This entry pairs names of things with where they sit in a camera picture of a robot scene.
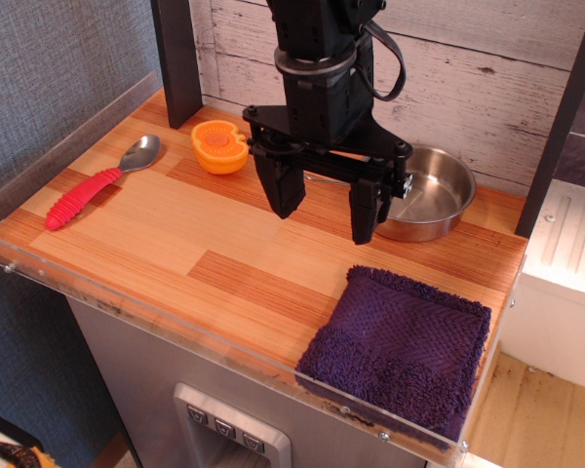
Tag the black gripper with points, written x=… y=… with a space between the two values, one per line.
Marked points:
x=326 y=126

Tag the orange half toy fruit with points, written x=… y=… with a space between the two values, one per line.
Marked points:
x=220 y=147

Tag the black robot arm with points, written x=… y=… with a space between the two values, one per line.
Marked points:
x=316 y=29

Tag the purple towel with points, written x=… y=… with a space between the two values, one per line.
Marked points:
x=400 y=346

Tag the black yellow object bottom left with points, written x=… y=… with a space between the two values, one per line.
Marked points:
x=18 y=448

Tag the small steel pot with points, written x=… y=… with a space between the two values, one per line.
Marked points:
x=442 y=189

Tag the clear acrylic edge guard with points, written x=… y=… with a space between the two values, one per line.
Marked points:
x=232 y=318

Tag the grey toy fridge cabinet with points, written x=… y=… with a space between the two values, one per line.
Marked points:
x=141 y=364

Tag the white toy sink unit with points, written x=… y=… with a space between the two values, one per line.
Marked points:
x=545 y=323

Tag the silver dispenser button panel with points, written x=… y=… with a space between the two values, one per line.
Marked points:
x=218 y=435

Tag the red handled metal spoon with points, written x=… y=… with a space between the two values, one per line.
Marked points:
x=139 y=156

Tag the dark right vertical post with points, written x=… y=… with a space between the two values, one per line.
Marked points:
x=569 y=105

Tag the dark vertical post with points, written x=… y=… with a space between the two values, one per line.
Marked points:
x=178 y=59
x=569 y=105

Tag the dark left vertical post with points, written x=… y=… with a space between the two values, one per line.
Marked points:
x=178 y=59

